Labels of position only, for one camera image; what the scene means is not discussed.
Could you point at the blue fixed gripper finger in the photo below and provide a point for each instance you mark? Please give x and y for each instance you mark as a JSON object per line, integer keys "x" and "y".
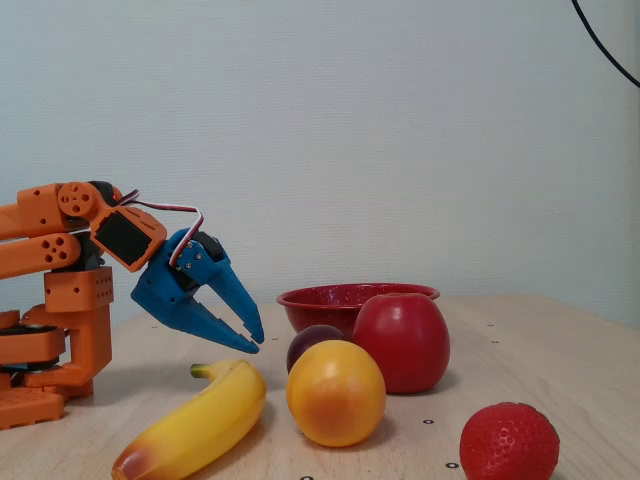
{"x": 215, "y": 330}

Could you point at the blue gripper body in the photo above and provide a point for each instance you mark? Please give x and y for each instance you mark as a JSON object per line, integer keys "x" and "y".
{"x": 161, "y": 290}

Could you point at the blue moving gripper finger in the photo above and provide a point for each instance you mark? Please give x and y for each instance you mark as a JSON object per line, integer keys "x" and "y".
{"x": 235, "y": 295}

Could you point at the yellow toy banana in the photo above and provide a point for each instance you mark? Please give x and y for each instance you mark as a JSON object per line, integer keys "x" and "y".
{"x": 210, "y": 415}

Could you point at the orange robot base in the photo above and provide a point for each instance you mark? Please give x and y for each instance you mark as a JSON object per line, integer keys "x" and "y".
{"x": 82, "y": 330}

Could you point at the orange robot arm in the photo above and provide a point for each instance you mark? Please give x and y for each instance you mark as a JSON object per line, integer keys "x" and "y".
{"x": 35, "y": 215}

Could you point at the red speckled bowl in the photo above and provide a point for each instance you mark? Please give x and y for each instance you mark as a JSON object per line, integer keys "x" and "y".
{"x": 320, "y": 306}

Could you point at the dark purple toy plum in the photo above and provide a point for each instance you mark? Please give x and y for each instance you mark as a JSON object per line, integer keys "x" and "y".
{"x": 310, "y": 340}

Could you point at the orange toy fruit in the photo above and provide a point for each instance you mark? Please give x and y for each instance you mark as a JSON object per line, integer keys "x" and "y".
{"x": 335, "y": 395}

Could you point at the red toy apple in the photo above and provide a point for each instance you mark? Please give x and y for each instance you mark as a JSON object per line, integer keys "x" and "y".
{"x": 402, "y": 345}

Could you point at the red toy strawberry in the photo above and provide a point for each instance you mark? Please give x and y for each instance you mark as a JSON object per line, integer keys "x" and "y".
{"x": 507, "y": 442}

